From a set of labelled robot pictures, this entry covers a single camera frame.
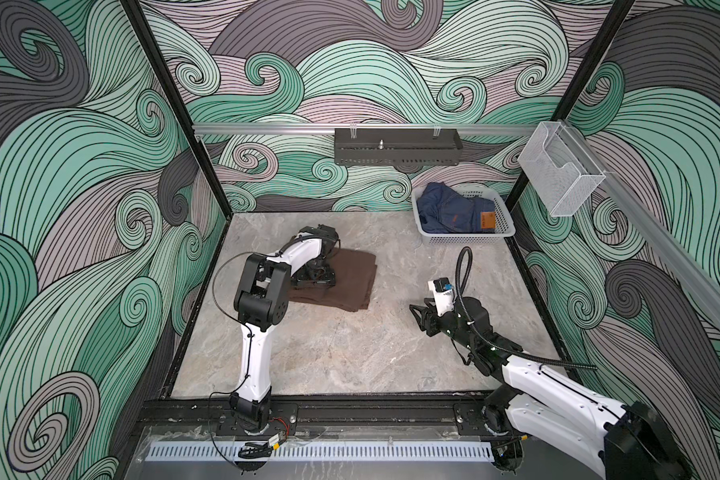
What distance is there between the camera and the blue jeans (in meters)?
1.10

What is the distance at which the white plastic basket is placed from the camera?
3.47 ft

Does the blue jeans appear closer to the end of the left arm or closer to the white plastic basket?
the white plastic basket
